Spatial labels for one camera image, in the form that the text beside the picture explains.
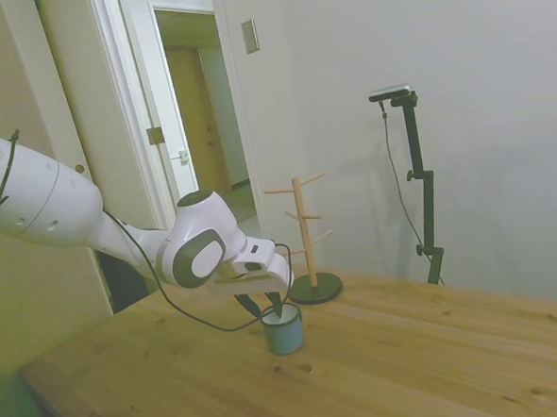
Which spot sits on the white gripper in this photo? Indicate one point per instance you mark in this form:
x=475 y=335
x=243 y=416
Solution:
x=264 y=280

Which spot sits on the blue enamel mug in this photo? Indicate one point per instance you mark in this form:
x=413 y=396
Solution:
x=284 y=340

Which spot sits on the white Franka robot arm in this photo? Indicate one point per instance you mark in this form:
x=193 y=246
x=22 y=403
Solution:
x=46 y=194

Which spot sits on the wooden mug tree black base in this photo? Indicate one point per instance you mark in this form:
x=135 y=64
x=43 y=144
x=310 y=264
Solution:
x=303 y=226

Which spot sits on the white door latch plate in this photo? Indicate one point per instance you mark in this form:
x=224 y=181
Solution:
x=183 y=156

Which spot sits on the brown wooden door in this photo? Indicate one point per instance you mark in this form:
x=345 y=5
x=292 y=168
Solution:
x=198 y=128

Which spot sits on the brass door hinge plate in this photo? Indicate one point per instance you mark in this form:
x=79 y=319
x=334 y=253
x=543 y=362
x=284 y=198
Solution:
x=155 y=135

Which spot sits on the white door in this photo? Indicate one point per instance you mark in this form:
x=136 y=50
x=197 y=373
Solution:
x=93 y=111

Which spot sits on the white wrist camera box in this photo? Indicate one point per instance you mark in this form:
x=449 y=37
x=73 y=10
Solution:
x=257 y=252

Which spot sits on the black jointed camera stand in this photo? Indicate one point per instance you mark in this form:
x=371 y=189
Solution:
x=430 y=208

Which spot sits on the white door frame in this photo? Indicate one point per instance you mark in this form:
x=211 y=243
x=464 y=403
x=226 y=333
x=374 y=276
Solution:
x=234 y=102

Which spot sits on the grey exterior camera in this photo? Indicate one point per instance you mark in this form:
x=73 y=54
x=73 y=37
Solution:
x=389 y=93

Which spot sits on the grey wall switch plate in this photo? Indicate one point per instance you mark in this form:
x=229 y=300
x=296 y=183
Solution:
x=250 y=36

